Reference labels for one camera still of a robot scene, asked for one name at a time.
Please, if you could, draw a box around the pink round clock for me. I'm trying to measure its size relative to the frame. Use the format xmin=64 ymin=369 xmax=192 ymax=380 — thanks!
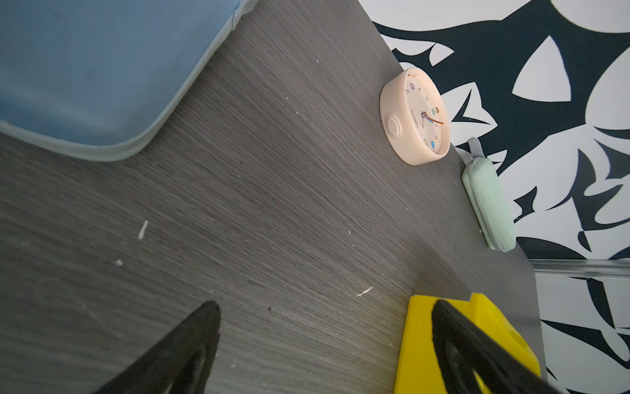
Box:
xmin=379 ymin=67 xmax=451 ymax=166

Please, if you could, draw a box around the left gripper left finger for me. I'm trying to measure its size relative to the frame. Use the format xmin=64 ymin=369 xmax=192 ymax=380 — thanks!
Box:
xmin=96 ymin=301 xmax=221 ymax=393

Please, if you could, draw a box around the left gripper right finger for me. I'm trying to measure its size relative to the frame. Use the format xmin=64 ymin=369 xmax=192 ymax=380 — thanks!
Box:
xmin=431 ymin=300 xmax=557 ymax=393

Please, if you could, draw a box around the green pencil case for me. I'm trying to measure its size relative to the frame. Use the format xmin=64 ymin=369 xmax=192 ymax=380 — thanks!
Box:
xmin=462 ymin=138 xmax=516 ymax=252

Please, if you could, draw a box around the yellow plastic bin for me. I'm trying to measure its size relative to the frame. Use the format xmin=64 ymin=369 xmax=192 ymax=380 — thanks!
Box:
xmin=394 ymin=293 xmax=541 ymax=393

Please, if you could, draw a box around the blue pencil case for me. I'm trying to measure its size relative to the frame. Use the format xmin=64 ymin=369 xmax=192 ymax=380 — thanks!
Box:
xmin=1 ymin=0 xmax=254 ymax=162

